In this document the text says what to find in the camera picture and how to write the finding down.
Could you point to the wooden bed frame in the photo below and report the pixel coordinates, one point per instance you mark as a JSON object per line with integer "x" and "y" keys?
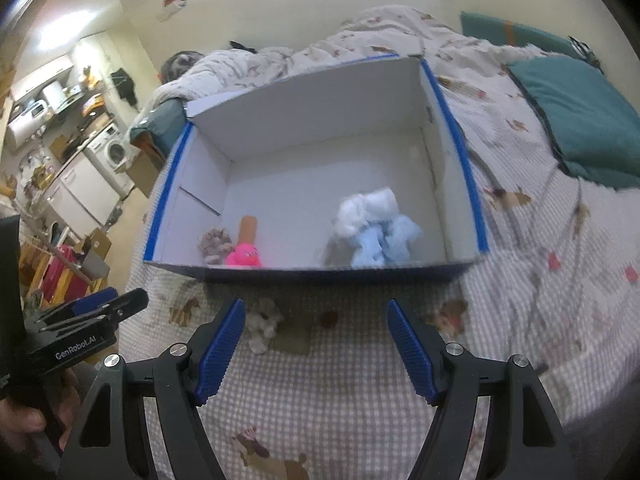
{"x": 146, "y": 166}

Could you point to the blue and white cardboard box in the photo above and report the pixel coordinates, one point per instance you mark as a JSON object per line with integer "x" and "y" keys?
{"x": 290, "y": 152}

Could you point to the white fluffy sock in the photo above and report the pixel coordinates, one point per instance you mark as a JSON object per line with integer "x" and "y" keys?
{"x": 359, "y": 210}

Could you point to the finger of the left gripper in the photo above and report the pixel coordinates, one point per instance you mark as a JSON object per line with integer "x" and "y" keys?
{"x": 114, "y": 312}
{"x": 78, "y": 307}

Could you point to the pink plush ball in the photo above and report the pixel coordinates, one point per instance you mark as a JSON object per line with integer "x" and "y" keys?
{"x": 244, "y": 254}

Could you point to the light blue fluffy sock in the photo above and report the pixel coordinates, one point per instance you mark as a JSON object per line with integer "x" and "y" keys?
{"x": 384, "y": 243}

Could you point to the white washing machine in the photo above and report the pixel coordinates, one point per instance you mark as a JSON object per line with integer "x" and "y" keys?
{"x": 109, "y": 153}

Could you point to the person's left hand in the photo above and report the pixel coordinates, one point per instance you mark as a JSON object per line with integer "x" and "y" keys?
{"x": 19, "y": 422}

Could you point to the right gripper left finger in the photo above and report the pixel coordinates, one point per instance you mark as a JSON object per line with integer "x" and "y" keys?
{"x": 213, "y": 345}

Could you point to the teal pillow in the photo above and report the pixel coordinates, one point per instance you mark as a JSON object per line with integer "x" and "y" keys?
{"x": 593, "y": 129}

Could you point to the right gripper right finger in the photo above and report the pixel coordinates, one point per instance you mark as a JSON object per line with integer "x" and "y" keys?
{"x": 420, "y": 348}

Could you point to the brown cardboard box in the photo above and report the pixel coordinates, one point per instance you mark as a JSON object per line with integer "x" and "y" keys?
{"x": 97, "y": 241}

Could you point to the beige lace scrunchie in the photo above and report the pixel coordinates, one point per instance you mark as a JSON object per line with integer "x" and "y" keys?
{"x": 215, "y": 245}

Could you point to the white kitchen cabinet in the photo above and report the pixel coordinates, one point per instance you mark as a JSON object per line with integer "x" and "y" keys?
{"x": 80, "y": 196}

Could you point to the checkered dog print bedspread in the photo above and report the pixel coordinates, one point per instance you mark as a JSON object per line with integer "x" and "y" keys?
{"x": 559, "y": 285}

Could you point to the teal cushion with orange stripe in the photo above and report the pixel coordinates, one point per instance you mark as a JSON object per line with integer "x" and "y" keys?
{"x": 505, "y": 33}

